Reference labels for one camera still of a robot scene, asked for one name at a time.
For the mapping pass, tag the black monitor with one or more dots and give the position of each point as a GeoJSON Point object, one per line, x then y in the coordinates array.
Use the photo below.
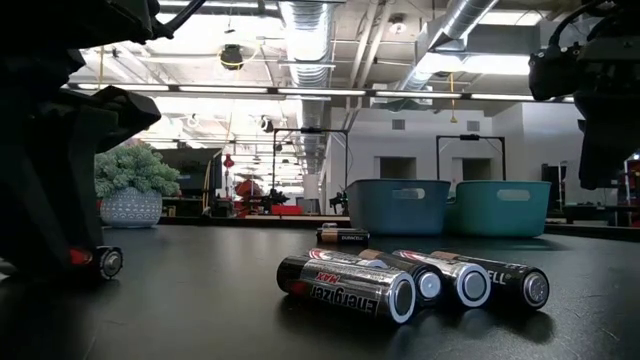
{"type": "Point", "coordinates": [195, 170]}

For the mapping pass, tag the black rig frame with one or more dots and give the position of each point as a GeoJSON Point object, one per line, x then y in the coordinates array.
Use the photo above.
{"type": "Point", "coordinates": [310, 130]}
{"type": "Point", "coordinates": [470, 136]}

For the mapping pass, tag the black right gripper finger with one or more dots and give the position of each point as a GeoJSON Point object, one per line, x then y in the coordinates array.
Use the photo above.
{"type": "Point", "coordinates": [610, 140]}

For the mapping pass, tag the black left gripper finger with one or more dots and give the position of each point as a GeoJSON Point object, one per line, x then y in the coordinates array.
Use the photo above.
{"type": "Point", "coordinates": [35, 215]}
{"type": "Point", "coordinates": [85, 200]}

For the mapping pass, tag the teal plastic bin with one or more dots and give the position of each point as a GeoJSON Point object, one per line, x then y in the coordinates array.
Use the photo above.
{"type": "Point", "coordinates": [500, 217]}

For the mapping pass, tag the long ceiling light bar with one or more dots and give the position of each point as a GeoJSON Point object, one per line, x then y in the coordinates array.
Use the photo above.
{"type": "Point", "coordinates": [500, 97]}
{"type": "Point", "coordinates": [220, 89]}

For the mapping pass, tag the red hanging lantern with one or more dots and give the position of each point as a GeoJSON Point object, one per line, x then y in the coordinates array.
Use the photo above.
{"type": "Point", "coordinates": [228, 161]}

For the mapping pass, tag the blue plastic bin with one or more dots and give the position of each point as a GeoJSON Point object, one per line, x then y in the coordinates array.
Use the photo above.
{"type": "Point", "coordinates": [395, 215]}

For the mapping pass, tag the black copper Duracell AA battery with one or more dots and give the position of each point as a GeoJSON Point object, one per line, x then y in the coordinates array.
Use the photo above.
{"type": "Point", "coordinates": [427, 285]}
{"type": "Point", "coordinates": [350, 236]}
{"type": "Point", "coordinates": [520, 285]}
{"type": "Point", "coordinates": [111, 262]}

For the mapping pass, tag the green succulent in patterned pot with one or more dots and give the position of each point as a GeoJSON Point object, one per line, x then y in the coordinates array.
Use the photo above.
{"type": "Point", "coordinates": [131, 207]}

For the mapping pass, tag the corrugated silver ventilation duct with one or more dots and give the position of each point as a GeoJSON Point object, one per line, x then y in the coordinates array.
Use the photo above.
{"type": "Point", "coordinates": [307, 50]}

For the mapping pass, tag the black ceiling dome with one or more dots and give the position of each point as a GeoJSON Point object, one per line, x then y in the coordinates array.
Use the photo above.
{"type": "Point", "coordinates": [231, 57]}

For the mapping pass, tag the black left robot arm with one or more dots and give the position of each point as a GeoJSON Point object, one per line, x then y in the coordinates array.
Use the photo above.
{"type": "Point", "coordinates": [75, 20]}

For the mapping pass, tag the smooth silver ventilation duct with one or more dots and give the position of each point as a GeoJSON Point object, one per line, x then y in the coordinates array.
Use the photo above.
{"type": "Point", "coordinates": [450, 30]}

